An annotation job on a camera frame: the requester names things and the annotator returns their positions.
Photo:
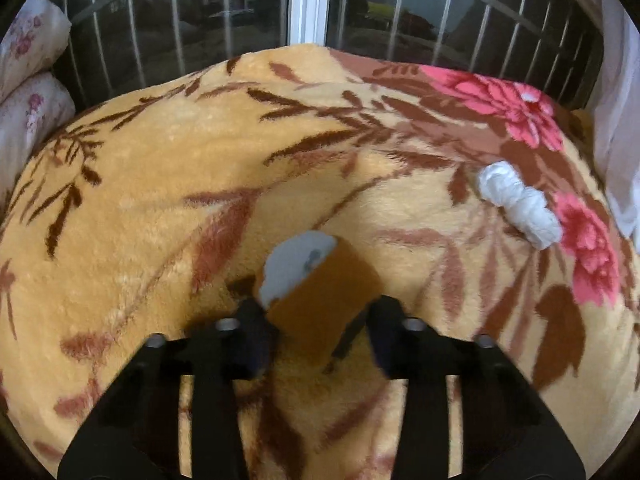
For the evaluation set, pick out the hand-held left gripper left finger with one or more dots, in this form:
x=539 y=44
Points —
x=257 y=345

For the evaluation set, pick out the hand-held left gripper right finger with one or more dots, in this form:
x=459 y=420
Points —
x=382 y=345

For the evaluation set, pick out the brown cylinder with white end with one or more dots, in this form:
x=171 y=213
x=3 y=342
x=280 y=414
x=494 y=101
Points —
x=325 y=300

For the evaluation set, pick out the floral printed blanket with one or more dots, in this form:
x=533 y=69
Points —
x=175 y=185

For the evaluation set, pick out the crumpled white tissue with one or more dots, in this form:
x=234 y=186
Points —
x=520 y=205

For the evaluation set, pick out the floral pillow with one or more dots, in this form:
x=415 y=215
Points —
x=30 y=45
x=30 y=120

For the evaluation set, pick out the white curtain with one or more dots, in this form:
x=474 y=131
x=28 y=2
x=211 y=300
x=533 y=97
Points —
x=620 y=110

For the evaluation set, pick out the metal window railing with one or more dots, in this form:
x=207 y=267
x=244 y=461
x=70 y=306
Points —
x=450 y=5

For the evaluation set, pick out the white window frame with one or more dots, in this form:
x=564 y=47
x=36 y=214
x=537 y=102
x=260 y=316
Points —
x=310 y=0

